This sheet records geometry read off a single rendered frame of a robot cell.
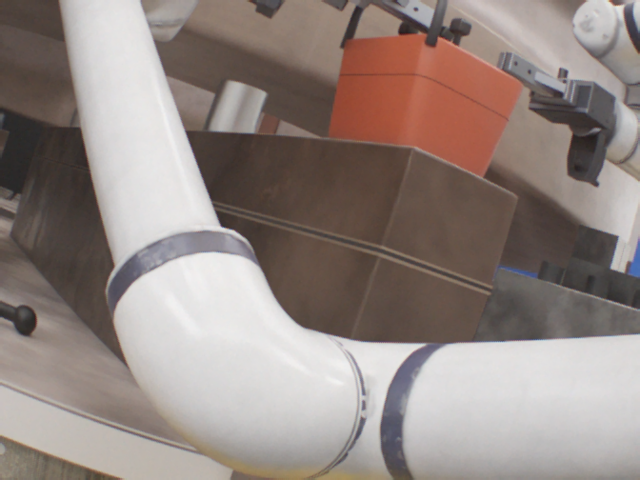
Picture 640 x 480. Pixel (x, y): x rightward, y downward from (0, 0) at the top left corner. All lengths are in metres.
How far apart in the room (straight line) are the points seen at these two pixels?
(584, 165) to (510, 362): 0.62
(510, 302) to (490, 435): 1.52
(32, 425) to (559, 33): 1.78
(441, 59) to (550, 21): 1.41
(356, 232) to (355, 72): 0.21
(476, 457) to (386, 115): 0.48
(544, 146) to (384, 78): 1.10
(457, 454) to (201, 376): 0.18
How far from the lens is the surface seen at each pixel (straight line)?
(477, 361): 0.65
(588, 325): 2.04
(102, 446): 1.06
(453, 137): 1.00
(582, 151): 1.24
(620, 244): 2.20
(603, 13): 1.21
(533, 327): 2.10
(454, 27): 1.04
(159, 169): 0.71
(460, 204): 0.95
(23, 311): 1.35
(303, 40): 1.65
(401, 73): 1.00
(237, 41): 1.60
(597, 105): 1.17
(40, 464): 1.09
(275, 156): 1.17
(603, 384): 0.59
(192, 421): 0.63
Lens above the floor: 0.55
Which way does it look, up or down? 2 degrees up
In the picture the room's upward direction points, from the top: 19 degrees clockwise
